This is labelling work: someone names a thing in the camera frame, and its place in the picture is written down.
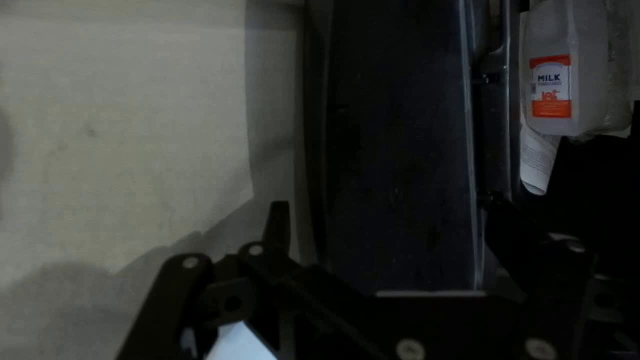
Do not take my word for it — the white orange milk carton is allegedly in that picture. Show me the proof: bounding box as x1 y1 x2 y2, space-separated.
519 0 634 139

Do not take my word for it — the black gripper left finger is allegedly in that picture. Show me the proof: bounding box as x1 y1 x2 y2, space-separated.
118 197 291 360

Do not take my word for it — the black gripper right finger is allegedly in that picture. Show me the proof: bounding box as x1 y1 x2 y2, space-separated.
484 197 601 360

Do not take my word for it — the black bin lid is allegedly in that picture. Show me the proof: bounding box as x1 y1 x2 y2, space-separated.
301 0 484 296

